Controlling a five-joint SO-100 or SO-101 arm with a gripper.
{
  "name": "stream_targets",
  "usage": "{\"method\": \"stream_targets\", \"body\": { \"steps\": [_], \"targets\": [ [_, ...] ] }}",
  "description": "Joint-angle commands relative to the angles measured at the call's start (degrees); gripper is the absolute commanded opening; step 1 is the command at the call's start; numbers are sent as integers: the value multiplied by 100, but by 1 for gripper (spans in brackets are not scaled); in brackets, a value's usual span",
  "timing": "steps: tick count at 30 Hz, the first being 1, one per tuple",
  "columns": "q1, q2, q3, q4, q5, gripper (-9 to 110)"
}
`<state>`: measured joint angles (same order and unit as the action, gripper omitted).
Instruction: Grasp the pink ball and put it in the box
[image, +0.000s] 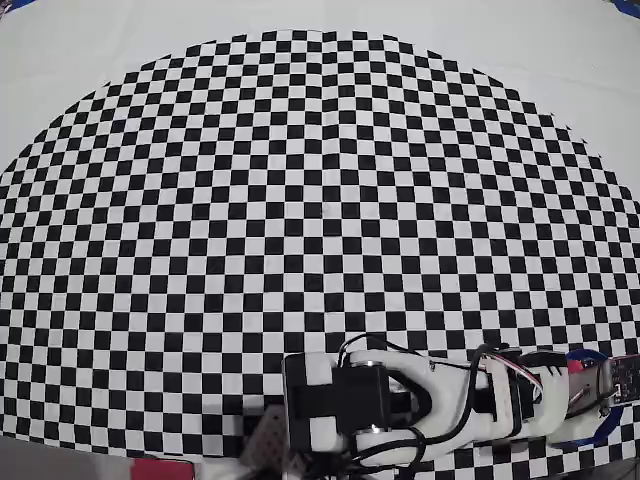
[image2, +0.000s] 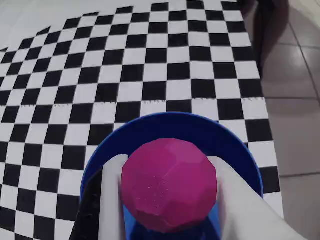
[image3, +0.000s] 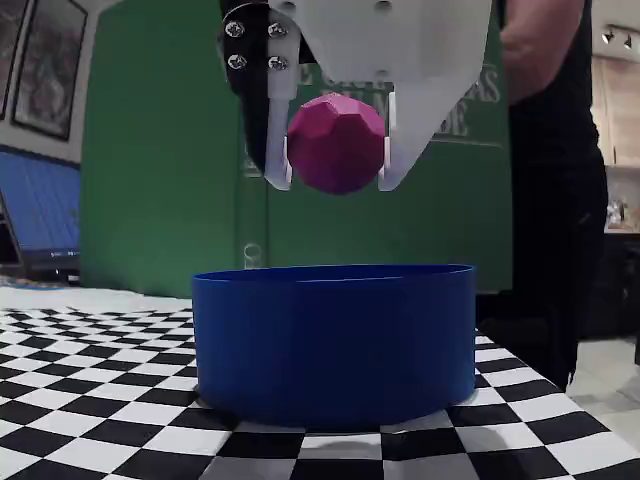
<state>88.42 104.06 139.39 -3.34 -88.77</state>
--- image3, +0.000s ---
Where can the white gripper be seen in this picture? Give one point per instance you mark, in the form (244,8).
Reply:
(395,45)

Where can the pink faceted ball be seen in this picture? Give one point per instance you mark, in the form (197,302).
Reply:
(335,145)

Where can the bare forearm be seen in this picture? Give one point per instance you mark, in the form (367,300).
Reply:
(525,60)

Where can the round blue box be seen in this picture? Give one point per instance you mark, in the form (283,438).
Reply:
(335,350)

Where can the green panel with lettering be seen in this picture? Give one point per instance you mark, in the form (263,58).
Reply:
(160,150)

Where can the person in black clothes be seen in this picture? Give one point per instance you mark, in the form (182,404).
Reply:
(550,200)

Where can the black ceiling spotlight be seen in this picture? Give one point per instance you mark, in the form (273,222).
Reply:
(608,36)
(628,41)

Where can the black framed poster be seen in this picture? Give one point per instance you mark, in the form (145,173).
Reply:
(50,70)
(4,55)

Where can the open laptop with blue screen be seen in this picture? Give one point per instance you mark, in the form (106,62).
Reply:
(40,210)

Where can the black and white checkered mat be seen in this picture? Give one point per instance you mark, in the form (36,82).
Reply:
(100,375)

